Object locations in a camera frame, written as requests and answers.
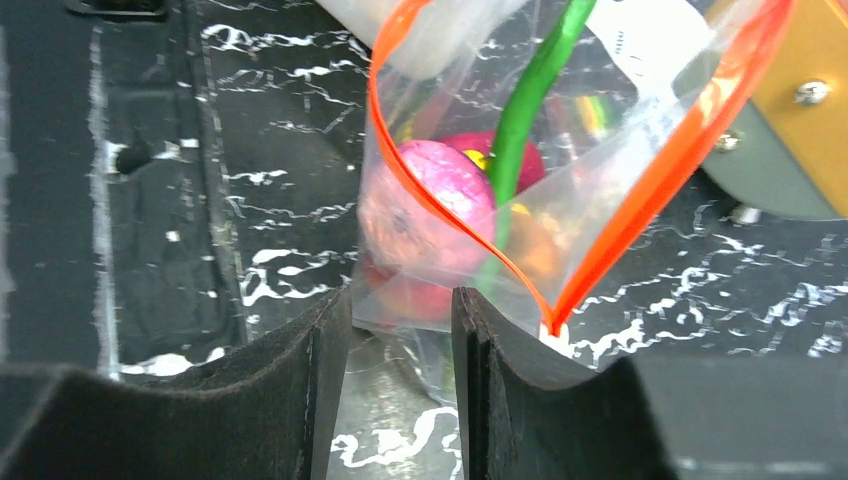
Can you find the orange ginger root toy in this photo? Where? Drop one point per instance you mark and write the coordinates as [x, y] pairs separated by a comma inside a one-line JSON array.
[[532, 248]]

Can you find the white plastic food bin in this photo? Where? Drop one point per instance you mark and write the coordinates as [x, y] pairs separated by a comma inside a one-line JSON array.
[[442, 32]]

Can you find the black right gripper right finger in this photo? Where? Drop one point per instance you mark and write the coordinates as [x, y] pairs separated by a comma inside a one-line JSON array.
[[527, 412]]

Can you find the purple sweet potato toy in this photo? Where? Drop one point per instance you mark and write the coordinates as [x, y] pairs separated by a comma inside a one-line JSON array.
[[477, 147]]

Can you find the clear orange-zip bag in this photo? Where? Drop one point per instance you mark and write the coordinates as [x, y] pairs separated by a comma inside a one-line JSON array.
[[673, 73]]

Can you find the red fruit toy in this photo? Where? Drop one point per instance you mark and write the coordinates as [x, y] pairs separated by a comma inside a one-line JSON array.
[[405, 296]]

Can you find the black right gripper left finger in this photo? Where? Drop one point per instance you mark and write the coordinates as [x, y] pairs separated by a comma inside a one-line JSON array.
[[266, 410]]

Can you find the black base frame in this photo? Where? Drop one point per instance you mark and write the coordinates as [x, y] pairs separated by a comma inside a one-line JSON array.
[[115, 252]]

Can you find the round pastel drawer cabinet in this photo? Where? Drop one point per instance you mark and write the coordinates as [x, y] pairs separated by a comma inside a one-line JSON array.
[[786, 152]]

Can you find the pack of coloured markers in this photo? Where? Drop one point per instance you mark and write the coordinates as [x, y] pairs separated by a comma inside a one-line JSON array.
[[585, 115]]

